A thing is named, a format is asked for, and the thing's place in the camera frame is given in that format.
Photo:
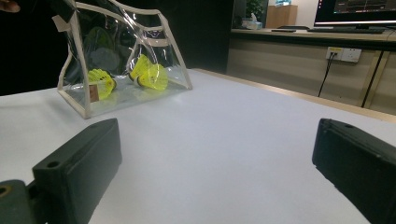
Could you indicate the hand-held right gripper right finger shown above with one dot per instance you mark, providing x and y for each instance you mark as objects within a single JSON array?
[{"x": 358, "y": 168}]

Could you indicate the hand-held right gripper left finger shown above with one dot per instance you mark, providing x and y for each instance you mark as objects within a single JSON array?
[{"x": 77, "y": 171}]

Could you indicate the yellow shuttlecock with dark tip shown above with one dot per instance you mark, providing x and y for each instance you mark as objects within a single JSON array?
[
  {"x": 104, "y": 79},
  {"x": 140, "y": 65}
]

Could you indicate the clear bag with beige trim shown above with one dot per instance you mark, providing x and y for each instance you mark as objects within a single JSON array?
[{"x": 130, "y": 93}]

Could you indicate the yellow shuttlecock with white cork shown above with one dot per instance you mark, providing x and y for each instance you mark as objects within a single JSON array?
[{"x": 154, "y": 77}]

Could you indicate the wooden counter cabinet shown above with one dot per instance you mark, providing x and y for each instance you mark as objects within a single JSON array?
[{"x": 280, "y": 68}]

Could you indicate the black keyboard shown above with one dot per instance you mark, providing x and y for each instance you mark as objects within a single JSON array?
[{"x": 345, "y": 30}]

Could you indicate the black curtain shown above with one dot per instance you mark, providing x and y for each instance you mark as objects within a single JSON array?
[{"x": 205, "y": 31}]

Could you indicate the black flat device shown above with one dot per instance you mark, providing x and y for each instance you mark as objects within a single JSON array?
[{"x": 283, "y": 30}]

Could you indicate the black computer monitor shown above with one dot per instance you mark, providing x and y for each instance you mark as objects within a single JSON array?
[{"x": 355, "y": 9}]

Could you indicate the tissue box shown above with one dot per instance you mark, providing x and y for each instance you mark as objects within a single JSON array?
[{"x": 252, "y": 23}]

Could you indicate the green potted plant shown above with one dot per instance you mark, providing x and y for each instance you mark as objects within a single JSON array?
[{"x": 255, "y": 7}]

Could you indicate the white wall socket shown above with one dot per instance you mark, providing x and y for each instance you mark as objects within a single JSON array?
[{"x": 345, "y": 54}]

